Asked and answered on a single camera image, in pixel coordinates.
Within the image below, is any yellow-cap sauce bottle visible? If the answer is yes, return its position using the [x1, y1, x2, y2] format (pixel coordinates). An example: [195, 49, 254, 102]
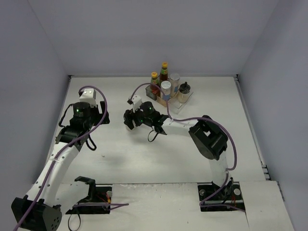
[150, 72, 159, 94]
[159, 62, 168, 83]

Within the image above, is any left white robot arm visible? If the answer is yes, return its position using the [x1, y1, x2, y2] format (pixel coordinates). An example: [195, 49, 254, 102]
[11, 100, 110, 231]

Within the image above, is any black-knob-lid spice jar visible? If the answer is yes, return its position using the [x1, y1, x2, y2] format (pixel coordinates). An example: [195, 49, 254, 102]
[177, 82, 191, 103]

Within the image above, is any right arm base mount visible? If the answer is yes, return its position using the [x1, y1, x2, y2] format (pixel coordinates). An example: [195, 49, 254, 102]
[197, 178, 245, 212]

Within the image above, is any grey plastic organizer bin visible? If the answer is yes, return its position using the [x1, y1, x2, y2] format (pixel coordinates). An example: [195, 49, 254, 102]
[145, 85, 160, 101]

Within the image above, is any silver-cap shaker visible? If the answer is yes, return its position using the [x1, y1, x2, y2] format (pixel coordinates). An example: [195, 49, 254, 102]
[169, 73, 180, 97]
[160, 80, 171, 101]

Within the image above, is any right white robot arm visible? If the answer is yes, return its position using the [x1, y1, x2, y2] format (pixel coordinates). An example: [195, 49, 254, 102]
[123, 109, 231, 198]

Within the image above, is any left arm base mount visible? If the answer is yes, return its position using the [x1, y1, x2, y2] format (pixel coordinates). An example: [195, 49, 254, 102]
[66, 176, 112, 215]

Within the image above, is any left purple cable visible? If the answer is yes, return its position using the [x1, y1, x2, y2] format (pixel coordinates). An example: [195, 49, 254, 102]
[14, 85, 129, 231]

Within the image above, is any clear plastic organizer bin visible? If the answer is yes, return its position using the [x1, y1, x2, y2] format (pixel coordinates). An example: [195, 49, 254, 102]
[168, 91, 193, 114]

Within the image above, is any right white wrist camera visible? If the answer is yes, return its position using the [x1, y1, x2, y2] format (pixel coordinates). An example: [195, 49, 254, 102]
[127, 94, 142, 112]

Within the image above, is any purple cable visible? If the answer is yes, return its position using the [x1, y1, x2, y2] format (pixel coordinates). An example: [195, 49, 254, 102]
[131, 83, 246, 212]
[14, 85, 129, 231]

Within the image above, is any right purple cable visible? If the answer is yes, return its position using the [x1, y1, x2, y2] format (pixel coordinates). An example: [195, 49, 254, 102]
[131, 83, 246, 212]

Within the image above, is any black-lid spice jar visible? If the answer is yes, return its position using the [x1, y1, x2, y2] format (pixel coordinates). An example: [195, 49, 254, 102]
[125, 126, 137, 131]

